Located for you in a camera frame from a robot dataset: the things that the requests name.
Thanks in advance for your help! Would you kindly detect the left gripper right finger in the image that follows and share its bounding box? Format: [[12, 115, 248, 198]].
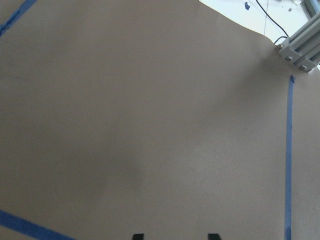
[[207, 233, 221, 240]]

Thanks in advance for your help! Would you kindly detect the aluminium frame post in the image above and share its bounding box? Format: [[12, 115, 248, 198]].
[[278, 0, 320, 73]]

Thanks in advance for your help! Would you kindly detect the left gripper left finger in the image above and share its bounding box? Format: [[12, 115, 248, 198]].
[[132, 233, 144, 240]]

